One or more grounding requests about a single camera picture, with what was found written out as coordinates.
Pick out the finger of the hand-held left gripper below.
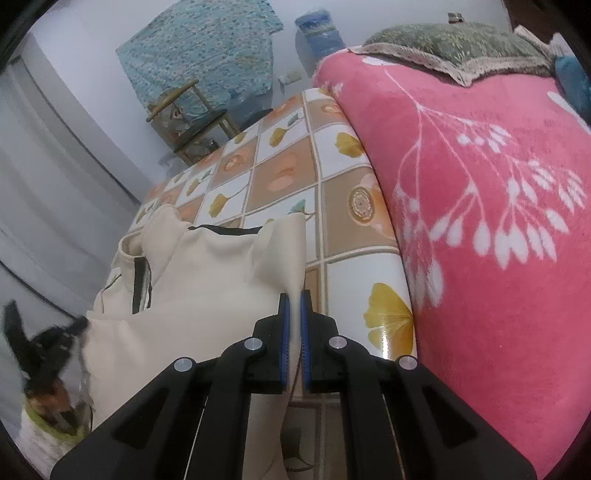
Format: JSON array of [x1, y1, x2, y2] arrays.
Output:
[[60, 316, 89, 339], [2, 300, 33, 361]]

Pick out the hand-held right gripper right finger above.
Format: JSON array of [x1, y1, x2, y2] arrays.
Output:
[[299, 290, 539, 480]]

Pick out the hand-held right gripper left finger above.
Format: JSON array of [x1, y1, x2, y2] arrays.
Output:
[[50, 293, 293, 480]]

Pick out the cream zip jacket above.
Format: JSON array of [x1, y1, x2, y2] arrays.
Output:
[[83, 205, 308, 480]]

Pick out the person's left forearm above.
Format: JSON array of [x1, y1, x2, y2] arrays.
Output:
[[17, 401, 93, 468]]

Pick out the person's left hand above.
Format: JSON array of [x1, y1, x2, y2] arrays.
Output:
[[24, 381, 74, 422]]

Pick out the tile patterned bed sheet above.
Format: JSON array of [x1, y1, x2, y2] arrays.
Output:
[[106, 88, 419, 480]]

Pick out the pink floral blanket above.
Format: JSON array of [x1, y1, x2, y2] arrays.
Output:
[[313, 46, 591, 480]]

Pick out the wooden chair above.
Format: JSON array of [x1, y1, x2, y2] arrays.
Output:
[[147, 78, 273, 167]]

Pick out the blue water bottle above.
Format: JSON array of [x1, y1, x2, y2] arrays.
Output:
[[294, 7, 347, 70]]

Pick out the green fringed pillow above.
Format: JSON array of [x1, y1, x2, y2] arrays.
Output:
[[348, 22, 555, 88]]

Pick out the blue floral cloth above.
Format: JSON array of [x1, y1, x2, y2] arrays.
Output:
[[554, 46, 591, 112]]

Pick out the white cloth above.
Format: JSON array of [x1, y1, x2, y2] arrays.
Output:
[[513, 25, 570, 61]]

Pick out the blue patterned wall cloth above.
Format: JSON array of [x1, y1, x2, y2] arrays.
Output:
[[115, 0, 284, 123]]

